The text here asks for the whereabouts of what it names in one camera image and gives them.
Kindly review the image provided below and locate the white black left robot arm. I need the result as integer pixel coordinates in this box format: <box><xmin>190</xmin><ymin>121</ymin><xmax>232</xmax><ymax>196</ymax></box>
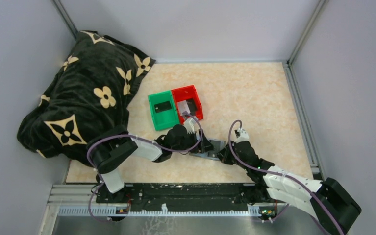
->
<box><xmin>87</xmin><ymin>124</ymin><xmax>215</xmax><ymax>203</ymax></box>

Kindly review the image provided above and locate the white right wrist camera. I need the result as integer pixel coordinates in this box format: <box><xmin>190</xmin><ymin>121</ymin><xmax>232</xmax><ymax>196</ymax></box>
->
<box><xmin>234</xmin><ymin>128</ymin><xmax>250</xmax><ymax>143</ymax></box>

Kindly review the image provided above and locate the green plastic bin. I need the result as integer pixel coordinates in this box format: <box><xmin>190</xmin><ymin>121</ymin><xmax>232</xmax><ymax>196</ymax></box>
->
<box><xmin>148</xmin><ymin>90</ymin><xmax>179</xmax><ymax>131</ymax></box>

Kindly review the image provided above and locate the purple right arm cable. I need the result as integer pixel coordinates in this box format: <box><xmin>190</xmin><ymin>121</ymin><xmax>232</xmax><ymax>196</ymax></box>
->
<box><xmin>228</xmin><ymin>119</ymin><xmax>346</xmax><ymax>235</ymax></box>

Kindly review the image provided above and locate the grey leather card holder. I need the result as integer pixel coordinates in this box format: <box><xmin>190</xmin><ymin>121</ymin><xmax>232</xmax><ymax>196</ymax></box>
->
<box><xmin>189</xmin><ymin>139</ymin><xmax>226</xmax><ymax>161</ymax></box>

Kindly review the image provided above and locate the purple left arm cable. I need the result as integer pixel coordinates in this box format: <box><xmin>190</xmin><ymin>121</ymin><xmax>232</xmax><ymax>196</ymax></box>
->
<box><xmin>86</xmin><ymin>112</ymin><xmax>204</xmax><ymax>224</ymax></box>

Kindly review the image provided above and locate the red plastic bin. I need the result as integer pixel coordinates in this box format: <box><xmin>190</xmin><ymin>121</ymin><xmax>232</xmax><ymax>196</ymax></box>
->
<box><xmin>171</xmin><ymin>85</ymin><xmax>203</xmax><ymax>124</ymax></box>

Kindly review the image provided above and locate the black floral plush blanket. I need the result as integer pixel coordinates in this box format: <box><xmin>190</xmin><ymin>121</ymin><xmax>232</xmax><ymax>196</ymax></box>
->
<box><xmin>17</xmin><ymin>31</ymin><xmax>155</xmax><ymax>165</ymax></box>

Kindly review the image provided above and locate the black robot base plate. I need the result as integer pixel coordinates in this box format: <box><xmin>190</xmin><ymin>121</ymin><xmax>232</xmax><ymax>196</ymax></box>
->
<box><xmin>96</xmin><ymin>182</ymin><xmax>273</xmax><ymax>214</ymax></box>

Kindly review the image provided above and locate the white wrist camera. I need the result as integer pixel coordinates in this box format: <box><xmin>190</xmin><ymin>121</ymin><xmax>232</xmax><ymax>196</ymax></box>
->
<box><xmin>183</xmin><ymin>117</ymin><xmax>198</xmax><ymax>134</ymax></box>
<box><xmin>234</xmin><ymin>128</ymin><xmax>250</xmax><ymax>143</ymax></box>

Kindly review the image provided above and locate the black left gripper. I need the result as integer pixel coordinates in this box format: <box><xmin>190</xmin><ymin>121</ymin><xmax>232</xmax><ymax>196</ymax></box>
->
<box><xmin>172</xmin><ymin>129</ymin><xmax>217</xmax><ymax>154</ymax></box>

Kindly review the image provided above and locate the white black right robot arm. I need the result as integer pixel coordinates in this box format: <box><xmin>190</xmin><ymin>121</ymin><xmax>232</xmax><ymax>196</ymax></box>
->
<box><xmin>215</xmin><ymin>141</ymin><xmax>362</xmax><ymax>235</ymax></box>

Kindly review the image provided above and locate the slotted grey cable duct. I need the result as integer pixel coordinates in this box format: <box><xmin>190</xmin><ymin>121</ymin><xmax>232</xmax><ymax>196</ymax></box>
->
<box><xmin>58</xmin><ymin>204</ymin><xmax>275</xmax><ymax>217</ymax></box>

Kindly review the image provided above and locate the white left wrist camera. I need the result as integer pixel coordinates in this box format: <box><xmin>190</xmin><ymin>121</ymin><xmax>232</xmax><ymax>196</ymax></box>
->
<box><xmin>183</xmin><ymin>117</ymin><xmax>198</xmax><ymax>134</ymax></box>

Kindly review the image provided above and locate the silver grey credit card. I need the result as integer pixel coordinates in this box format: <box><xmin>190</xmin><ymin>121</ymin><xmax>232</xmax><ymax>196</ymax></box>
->
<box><xmin>177</xmin><ymin>100</ymin><xmax>190</xmax><ymax>116</ymax></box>

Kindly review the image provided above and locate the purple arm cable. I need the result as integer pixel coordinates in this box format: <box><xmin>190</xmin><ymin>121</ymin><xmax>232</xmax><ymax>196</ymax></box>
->
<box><xmin>228</xmin><ymin>119</ymin><xmax>346</xmax><ymax>235</ymax></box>
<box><xmin>86</xmin><ymin>112</ymin><xmax>204</xmax><ymax>224</ymax></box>

